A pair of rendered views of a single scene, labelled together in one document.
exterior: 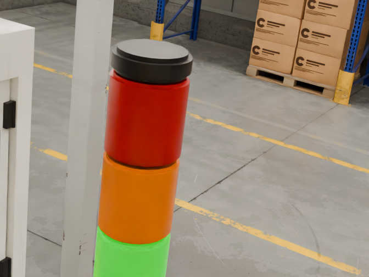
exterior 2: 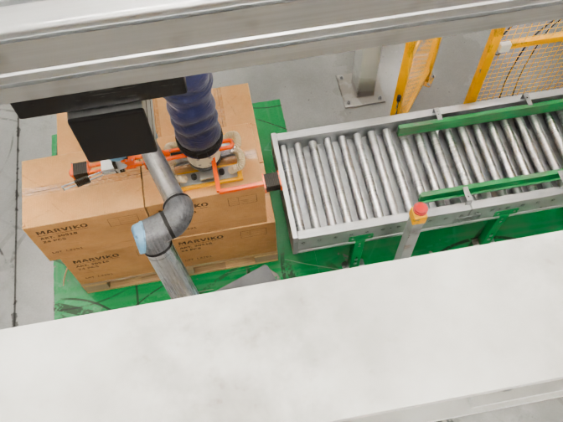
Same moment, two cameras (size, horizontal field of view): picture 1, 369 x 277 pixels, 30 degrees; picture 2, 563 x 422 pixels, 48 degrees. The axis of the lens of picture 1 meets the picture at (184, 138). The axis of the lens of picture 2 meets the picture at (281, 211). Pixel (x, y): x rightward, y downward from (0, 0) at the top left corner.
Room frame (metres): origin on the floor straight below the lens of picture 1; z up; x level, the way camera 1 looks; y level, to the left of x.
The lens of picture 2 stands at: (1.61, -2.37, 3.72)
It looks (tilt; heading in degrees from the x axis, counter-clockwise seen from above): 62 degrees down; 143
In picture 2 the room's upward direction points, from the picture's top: 2 degrees counter-clockwise
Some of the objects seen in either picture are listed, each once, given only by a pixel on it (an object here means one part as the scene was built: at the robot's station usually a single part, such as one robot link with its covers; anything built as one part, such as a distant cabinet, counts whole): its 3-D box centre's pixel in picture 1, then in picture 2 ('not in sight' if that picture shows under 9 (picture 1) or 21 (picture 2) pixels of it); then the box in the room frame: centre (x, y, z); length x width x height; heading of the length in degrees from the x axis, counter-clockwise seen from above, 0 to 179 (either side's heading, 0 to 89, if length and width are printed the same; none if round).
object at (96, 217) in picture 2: not in sight; (92, 202); (-0.31, -2.19, 0.74); 0.60 x 0.40 x 0.40; 62
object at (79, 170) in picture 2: not in sight; (80, 170); (-0.30, -2.16, 1.07); 0.08 x 0.07 x 0.05; 63
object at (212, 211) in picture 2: not in sight; (204, 182); (-0.03, -1.65, 0.74); 0.60 x 0.40 x 0.40; 62
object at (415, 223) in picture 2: not in sight; (403, 254); (0.89, -1.01, 0.50); 0.07 x 0.07 x 1.00; 62
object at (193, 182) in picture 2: not in sight; (208, 175); (0.07, -1.67, 0.97); 0.34 x 0.10 x 0.05; 63
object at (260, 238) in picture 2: not in sight; (166, 181); (-0.41, -1.73, 0.34); 1.20 x 1.00 x 0.40; 62
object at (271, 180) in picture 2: not in sight; (271, 182); (0.35, -1.48, 1.08); 0.09 x 0.08 x 0.05; 153
